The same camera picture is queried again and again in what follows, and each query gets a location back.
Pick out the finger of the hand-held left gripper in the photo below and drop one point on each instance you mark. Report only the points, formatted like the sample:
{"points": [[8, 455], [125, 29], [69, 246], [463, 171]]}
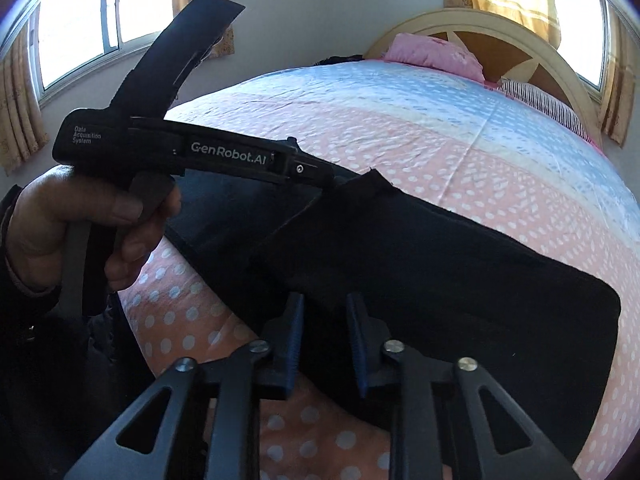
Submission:
{"points": [[310, 171]]}

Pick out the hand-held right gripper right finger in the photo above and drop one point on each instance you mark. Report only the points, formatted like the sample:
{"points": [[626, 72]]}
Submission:
{"points": [[356, 345]]}

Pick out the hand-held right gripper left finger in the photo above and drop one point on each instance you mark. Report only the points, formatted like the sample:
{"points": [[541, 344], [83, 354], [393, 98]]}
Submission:
{"points": [[296, 340]]}

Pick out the black pants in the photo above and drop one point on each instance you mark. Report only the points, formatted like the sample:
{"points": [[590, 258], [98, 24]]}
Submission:
{"points": [[450, 285]]}

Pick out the person's left forearm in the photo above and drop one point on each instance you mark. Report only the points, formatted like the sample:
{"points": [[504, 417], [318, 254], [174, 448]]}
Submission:
{"points": [[7, 275]]}

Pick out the person's left hand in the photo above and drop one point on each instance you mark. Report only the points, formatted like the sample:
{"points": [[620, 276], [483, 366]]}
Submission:
{"points": [[45, 220]]}

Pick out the dotted pink blue bedsheet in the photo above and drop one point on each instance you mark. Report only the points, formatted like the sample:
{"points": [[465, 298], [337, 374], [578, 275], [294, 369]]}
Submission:
{"points": [[400, 125]]}

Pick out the dark cloth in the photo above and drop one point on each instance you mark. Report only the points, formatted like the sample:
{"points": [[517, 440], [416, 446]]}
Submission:
{"points": [[337, 60]]}

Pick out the white framed window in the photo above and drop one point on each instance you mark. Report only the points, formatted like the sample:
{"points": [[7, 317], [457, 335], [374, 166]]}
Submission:
{"points": [[75, 25], [580, 20]]}

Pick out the pink pillow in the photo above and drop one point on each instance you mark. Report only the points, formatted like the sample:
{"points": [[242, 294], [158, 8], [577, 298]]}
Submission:
{"points": [[430, 55]]}

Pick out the cream wooden headboard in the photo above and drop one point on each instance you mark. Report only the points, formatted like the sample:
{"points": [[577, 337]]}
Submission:
{"points": [[515, 45]]}

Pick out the striped pillow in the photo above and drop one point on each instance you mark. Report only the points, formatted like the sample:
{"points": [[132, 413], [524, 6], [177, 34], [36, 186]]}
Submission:
{"points": [[545, 102]]}

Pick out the person's dark clothing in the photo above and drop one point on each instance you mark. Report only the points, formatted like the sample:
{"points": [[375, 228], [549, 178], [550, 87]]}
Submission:
{"points": [[50, 385]]}

